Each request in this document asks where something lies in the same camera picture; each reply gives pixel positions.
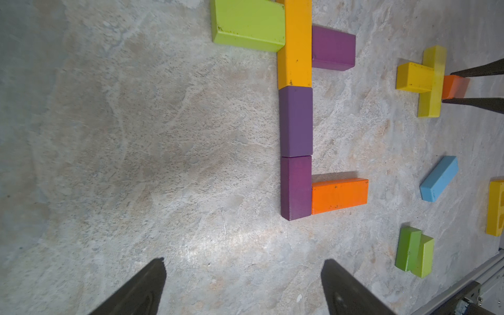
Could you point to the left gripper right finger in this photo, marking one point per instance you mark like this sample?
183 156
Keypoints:
346 295

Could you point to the amber yellow long block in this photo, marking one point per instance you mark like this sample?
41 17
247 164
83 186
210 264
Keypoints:
295 58

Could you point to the yellow triangle frame piece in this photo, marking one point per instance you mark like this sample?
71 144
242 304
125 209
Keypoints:
494 224

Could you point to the light blue block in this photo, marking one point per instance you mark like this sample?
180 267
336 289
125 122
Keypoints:
439 178

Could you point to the lime green block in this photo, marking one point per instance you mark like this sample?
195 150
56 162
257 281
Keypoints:
425 256
258 25

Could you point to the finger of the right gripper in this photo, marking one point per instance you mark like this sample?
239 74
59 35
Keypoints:
492 69
490 104

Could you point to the red orange block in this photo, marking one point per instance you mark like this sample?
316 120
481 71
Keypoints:
454 87

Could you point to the yellow block small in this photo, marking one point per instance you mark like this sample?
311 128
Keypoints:
415 78

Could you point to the purple block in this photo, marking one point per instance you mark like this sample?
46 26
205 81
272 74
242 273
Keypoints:
296 121
296 187
332 49

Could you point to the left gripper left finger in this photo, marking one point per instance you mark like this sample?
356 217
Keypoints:
140 295

